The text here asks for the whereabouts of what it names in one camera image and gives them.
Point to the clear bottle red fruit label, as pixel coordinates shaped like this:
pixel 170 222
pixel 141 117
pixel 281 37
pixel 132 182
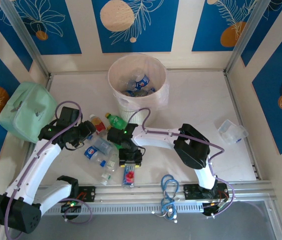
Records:
pixel 128 176

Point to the clear bottle pale blue label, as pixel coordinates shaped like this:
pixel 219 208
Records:
pixel 103 145

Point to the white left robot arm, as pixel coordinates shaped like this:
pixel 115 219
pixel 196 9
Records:
pixel 36 165

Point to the cream plastic waste bin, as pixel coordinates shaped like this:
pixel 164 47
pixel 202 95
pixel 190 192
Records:
pixel 124 107

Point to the orange drink bottle red label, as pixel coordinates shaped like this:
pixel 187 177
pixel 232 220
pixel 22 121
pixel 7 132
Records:
pixel 98 125

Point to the clear bottle green white label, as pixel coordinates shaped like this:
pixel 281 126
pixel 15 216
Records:
pixel 112 163

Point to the crumpled green Sprite bottle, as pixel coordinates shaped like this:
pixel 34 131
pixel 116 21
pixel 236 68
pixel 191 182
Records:
pixel 117 121

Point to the small clear bottle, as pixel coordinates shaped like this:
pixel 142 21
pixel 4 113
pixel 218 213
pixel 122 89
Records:
pixel 105 178

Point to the clear Pepsi-logo bottle blue cap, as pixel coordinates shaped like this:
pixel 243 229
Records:
pixel 92 152

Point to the mint green zip bag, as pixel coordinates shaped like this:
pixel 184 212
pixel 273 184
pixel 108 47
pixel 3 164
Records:
pixel 23 112

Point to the clear plastic container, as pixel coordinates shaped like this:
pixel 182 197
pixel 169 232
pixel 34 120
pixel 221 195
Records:
pixel 230 133

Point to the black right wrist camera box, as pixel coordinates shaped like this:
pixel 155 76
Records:
pixel 130 156

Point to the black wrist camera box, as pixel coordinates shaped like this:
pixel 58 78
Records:
pixel 68 116
pixel 130 156

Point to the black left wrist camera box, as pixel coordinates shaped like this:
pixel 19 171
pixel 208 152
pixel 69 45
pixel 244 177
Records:
pixel 68 116

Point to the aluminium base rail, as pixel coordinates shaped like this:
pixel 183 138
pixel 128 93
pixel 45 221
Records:
pixel 143 193

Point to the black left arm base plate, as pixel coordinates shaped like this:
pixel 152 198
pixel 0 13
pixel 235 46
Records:
pixel 88 193

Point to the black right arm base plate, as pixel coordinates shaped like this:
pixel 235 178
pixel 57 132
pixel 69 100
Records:
pixel 190 192

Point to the aluminium left frame post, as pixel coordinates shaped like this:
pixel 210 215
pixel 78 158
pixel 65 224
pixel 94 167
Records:
pixel 26 37

